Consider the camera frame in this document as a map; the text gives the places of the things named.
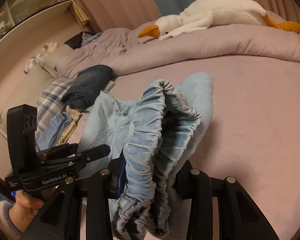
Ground folded blue denim garment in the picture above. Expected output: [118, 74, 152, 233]
[37, 112, 72, 151]

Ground lilac quilted duvet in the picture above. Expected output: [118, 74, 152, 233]
[56, 24, 300, 78]

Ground folded dark denim jeans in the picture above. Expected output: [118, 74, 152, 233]
[61, 64, 113, 111]

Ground wooden headboard shelf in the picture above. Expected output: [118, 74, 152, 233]
[0, 0, 73, 48]

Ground beige bed pillow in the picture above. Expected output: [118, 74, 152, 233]
[38, 44, 73, 79]

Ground person left hand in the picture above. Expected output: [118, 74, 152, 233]
[8, 190, 44, 233]

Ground folded mint green garment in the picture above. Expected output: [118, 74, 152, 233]
[104, 80, 115, 92]

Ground dark clothes pile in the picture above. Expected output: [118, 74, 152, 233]
[64, 31, 102, 49]

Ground pink window curtain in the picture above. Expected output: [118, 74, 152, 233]
[74, 0, 161, 31]

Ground folded cream patterned garment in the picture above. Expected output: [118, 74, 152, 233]
[57, 105, 82, 146]

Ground white goose plush toy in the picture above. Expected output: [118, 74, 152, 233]
[138, 0, 300, 41]

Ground fluffy blue white sleeve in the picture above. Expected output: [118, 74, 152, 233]
[0, 193, 22, 240]

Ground light blue strawberry pants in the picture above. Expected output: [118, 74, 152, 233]
[79, 72, 213, 239]

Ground small white plush toy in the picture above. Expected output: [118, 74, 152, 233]
[24, 41, 59, 74]

